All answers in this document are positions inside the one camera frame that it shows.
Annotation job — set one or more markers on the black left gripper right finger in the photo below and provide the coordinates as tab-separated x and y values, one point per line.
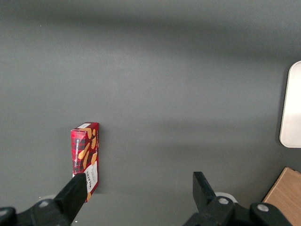
207	200

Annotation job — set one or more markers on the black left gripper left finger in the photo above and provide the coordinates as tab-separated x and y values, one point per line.
70	195

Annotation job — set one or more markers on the wooden two-drawer cabinet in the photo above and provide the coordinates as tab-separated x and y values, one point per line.
285	195

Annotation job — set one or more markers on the red plaid shortbread box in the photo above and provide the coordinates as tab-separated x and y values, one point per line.
84	150

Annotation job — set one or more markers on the cream rectangular tray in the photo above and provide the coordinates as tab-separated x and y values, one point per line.
292	106

